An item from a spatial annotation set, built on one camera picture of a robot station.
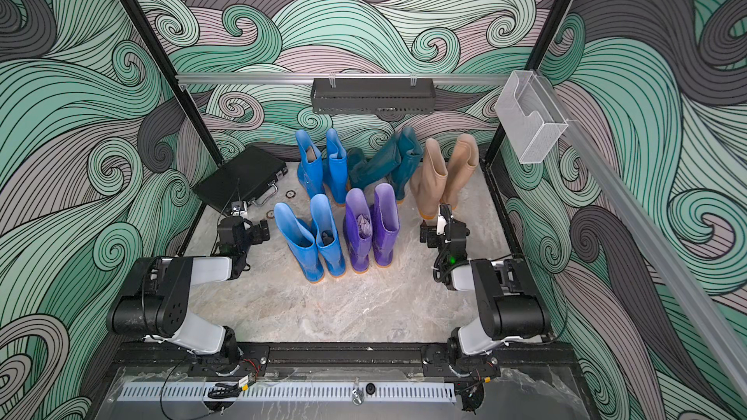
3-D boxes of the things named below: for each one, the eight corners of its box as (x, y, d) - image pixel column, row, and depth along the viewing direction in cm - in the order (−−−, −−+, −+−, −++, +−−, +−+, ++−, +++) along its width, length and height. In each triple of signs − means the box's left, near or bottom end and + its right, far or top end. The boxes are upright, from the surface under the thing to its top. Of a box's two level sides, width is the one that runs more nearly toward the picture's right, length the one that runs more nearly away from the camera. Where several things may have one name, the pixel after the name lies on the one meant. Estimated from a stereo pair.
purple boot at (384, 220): (370, 278, 90) (371, 235, 69) (370, 232, 101) (370, 183, 80) (393, 278, 90) (401, 235, 69) (390, 232, 101) (396, 183, 80)
